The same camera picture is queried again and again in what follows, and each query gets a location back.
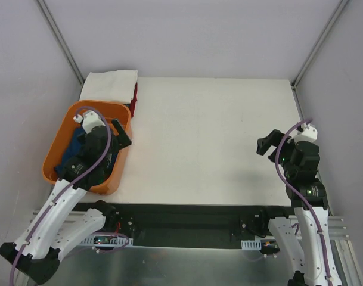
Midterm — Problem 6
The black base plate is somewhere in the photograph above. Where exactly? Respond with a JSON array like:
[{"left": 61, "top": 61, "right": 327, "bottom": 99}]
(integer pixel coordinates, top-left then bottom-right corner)
[{"left": 101, "top": 203, "right": 293, "bottom": 249}]

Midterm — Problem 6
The blue t shirt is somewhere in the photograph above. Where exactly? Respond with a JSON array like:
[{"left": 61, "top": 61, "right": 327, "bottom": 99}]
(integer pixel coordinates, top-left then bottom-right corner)
[{"left": 54, "top": 127, "right": 85, "bottom": 175}]

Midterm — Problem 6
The orange plastic basket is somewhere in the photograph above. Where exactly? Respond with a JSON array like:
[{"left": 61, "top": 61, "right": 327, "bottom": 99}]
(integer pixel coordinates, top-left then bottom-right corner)
[{"left": 42, "top": 100, "right": 132, "bottom": 195}]

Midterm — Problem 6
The red folded t shirt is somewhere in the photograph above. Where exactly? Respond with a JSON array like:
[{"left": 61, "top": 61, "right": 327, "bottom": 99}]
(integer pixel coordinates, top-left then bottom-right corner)
[{"left": 129, "top": 83, "right": 138, "bottom": 117}]

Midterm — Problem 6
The right slotted cable duct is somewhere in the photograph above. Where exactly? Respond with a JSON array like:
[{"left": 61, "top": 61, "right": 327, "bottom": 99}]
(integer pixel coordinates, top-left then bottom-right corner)
[{"left": 241, "top": 240, "right": 262, "bottom": 251}]

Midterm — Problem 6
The left slotted cable duct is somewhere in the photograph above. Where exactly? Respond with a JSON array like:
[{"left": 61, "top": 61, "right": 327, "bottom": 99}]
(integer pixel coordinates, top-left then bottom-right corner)
[{"left": 79, "top": 235, "right": 133, "bottom": 248}]

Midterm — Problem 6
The white folded t shirt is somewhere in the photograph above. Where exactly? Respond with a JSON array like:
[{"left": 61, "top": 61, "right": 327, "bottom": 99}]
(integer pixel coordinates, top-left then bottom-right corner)
[{"left": 79, "top": 70, "right": 138, "bottom": 104}]

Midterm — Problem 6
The aluminium frame rail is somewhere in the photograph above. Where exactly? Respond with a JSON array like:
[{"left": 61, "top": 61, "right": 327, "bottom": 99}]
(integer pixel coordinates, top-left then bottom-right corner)
[{"left": 29, "top": 208, "right": 352, "bottom": 239}]

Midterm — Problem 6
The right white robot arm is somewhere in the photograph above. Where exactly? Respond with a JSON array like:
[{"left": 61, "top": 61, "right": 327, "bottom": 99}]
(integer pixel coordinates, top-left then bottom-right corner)
[{"left": 256, "top": 120, "right": 342, "bottom": 285}]

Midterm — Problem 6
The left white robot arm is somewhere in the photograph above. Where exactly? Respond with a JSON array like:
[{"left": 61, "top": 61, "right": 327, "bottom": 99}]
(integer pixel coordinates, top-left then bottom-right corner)
[{"left": 0, "top": 106, "right": 132, "bottom": 285}]

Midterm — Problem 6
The slotted cable duct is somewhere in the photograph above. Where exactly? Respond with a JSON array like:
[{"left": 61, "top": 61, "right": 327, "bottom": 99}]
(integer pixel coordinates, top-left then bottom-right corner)
[
  {"left": 79, "top": 235, "right": 133, "bottom": 248},
  {"left": 241, "top": 240, "right": 262, "bottom": 251}
]

